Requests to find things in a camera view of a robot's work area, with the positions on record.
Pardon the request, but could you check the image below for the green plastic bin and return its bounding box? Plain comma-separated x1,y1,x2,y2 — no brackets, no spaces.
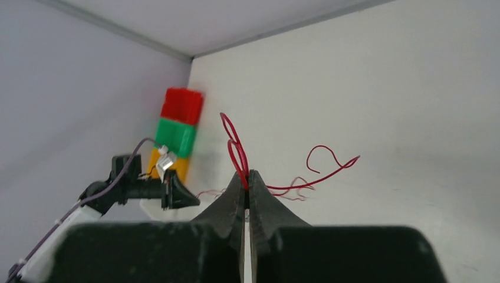
155,119,196,158

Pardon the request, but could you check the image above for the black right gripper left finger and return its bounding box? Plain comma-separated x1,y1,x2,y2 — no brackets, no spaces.
48,175,245,282

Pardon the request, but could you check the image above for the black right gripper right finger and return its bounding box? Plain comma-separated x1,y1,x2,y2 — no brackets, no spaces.
248,170,446,282

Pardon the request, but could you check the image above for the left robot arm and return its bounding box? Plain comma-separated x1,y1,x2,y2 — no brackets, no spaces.
7,154,200,282

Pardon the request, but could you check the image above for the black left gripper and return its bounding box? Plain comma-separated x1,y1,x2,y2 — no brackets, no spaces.
161,170,200,210

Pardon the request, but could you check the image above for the red plastic bin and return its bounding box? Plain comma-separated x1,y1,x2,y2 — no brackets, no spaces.
160,87,204,126

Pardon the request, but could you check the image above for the yellow plastic bin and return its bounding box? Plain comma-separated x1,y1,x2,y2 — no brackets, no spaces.
146,147,190,183

